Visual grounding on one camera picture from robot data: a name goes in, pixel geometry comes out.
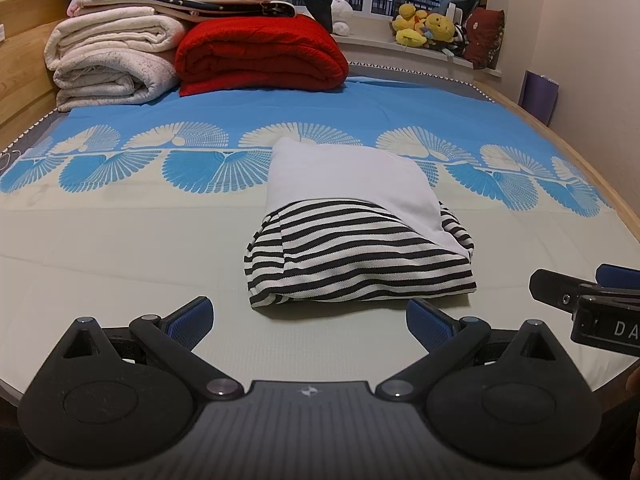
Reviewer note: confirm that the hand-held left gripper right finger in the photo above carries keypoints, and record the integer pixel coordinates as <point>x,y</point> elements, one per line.
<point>429,327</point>

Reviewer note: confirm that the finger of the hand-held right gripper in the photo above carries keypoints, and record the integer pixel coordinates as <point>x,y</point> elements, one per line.
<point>560,290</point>
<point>617,275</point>

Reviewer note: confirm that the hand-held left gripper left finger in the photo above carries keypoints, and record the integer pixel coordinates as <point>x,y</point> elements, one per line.
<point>190,322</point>

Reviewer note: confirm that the black white striped hooded sweater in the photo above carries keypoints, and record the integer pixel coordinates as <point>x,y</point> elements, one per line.
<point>350,260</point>

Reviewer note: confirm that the purple box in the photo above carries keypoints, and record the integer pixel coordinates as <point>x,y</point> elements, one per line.
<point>540,97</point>

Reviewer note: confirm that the speckled white folded blanket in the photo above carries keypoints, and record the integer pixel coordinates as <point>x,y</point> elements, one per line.
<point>110,85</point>

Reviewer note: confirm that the dark red cushion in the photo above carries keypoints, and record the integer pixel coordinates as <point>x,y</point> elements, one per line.
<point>485,37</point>

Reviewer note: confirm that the white window sill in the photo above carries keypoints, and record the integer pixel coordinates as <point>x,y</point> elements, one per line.
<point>400,60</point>

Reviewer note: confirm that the black white striped plush toy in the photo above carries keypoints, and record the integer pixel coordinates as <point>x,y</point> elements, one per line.
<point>454,42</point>

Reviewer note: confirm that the red folded blanket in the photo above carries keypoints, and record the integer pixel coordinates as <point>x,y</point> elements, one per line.
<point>260,55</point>

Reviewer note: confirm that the cream folded blanket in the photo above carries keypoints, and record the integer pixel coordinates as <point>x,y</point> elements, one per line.
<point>110,35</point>

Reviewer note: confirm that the yellow duck plush toy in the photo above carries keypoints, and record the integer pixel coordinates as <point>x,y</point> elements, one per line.
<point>407,25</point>

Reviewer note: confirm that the dark star print blanket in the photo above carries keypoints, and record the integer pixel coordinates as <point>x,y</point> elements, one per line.
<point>225,9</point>

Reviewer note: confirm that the wooden bed frame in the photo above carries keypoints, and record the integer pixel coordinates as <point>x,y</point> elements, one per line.
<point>25,60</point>

